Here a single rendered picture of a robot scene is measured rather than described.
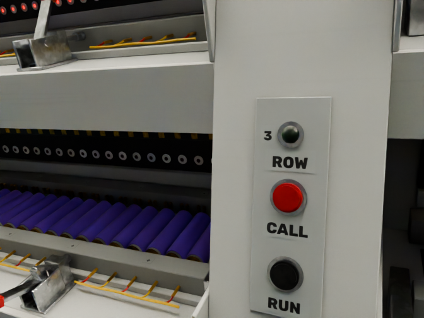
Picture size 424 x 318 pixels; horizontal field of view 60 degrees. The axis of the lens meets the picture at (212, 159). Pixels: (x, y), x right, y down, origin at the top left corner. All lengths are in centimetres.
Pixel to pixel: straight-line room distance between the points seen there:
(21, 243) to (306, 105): 30
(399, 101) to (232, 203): 10
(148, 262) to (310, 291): 15
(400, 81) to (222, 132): 10
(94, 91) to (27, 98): 7
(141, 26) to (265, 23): 14
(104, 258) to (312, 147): 21
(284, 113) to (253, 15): 6
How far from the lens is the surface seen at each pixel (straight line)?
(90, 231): 39
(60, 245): 38
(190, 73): 23
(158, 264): 31
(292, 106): 20
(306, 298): 22
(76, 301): 35
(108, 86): 27
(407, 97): 21
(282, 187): 20
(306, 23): 21
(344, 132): 20
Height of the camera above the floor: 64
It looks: 4 degrees down
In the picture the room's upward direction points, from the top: 1 degrees clockwise
